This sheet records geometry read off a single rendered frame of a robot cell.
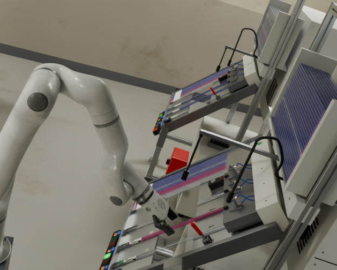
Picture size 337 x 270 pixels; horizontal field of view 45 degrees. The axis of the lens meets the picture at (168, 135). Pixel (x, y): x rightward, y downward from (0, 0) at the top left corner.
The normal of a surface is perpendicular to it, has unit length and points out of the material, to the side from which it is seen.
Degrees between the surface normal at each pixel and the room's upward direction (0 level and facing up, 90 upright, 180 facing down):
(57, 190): 0
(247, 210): 48
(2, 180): 66
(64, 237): 0
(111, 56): 90
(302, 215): 90
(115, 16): 90
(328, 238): 90
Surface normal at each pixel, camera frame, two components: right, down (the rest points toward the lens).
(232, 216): -0.50, -0.80
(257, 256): 0.29, -0.84
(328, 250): -0.14, 0.44
